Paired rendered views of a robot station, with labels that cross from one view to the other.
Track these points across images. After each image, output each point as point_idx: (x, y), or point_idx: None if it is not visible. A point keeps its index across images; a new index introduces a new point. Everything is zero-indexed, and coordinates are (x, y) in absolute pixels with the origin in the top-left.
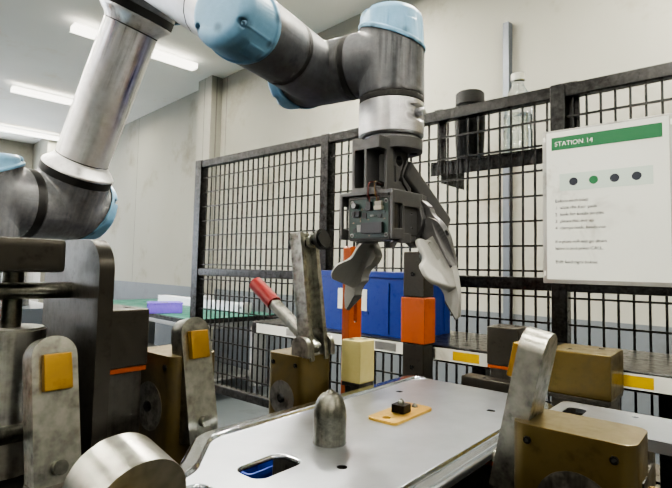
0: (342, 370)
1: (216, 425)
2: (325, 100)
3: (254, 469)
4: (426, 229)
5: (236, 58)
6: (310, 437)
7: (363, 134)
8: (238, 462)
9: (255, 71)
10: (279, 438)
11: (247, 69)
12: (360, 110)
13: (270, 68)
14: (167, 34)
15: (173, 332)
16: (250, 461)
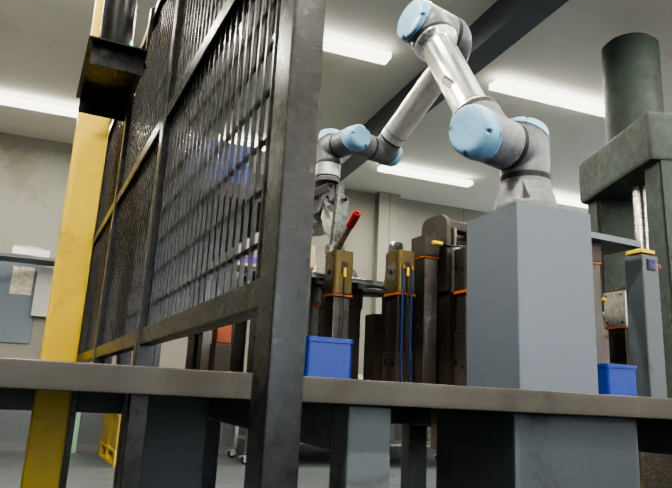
0: (314, 262)
1: (384, 282)
2: (347, 154)
3: (312, 356)
4: None
5: (388, 164)
6: (356, 284)
7: (339, 178)
8: (382, 287)
9: (380, 161)
10: (366, 284)
11: (383, 160)
12: (340, 168)
13: (376, 162)
14: (416, 53)
15: (402, 247)
16: (379, 287)
